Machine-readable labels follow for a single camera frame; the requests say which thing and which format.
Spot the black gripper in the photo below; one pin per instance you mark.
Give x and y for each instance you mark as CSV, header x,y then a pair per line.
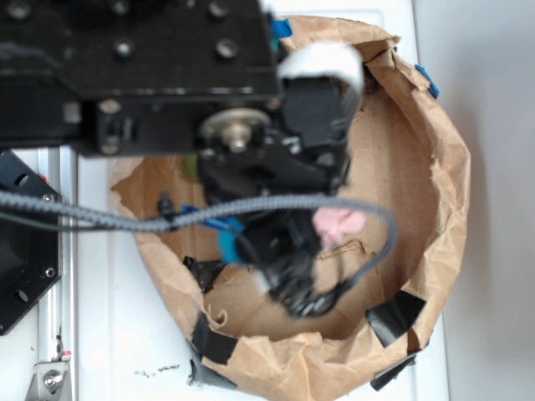
x,y
204,78

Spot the blue ball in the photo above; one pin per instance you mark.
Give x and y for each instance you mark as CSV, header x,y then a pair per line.
x,y
227,242

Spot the green plush toy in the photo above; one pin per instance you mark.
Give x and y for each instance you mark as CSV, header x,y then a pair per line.
x,y
191,168

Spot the blue tape strip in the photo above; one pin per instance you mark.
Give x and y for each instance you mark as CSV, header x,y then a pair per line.
x,y
281,28

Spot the pink plush toy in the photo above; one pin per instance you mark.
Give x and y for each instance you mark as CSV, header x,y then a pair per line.
x,y
332,225

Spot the brown paper bag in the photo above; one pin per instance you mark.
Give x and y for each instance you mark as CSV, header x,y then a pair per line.
x,y
408,157

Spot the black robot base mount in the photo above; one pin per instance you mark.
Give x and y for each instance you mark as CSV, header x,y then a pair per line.
x,y
29,256

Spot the aluminium rail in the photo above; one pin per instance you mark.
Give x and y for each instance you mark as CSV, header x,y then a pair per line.
x,y
55,373

